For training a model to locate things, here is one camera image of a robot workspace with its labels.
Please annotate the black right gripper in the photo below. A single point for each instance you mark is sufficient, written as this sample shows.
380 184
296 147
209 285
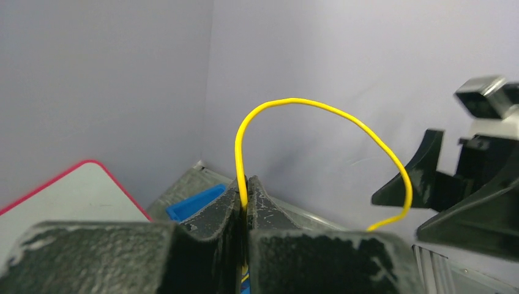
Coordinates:
487 221

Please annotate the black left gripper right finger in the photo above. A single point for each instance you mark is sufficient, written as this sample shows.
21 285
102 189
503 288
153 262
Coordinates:
283 257

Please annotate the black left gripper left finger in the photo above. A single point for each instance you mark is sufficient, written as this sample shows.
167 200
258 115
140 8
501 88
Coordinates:
199 255

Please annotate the red framed whiteboard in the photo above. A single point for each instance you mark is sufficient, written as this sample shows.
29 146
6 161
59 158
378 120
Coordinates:
87 191

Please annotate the blue plastic bin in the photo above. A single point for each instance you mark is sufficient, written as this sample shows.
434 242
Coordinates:
184 209

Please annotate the aluminium frame rail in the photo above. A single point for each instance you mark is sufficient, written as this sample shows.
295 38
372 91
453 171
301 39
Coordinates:
441 275

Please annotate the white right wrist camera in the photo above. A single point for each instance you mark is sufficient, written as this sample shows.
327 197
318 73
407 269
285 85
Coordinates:
489 97

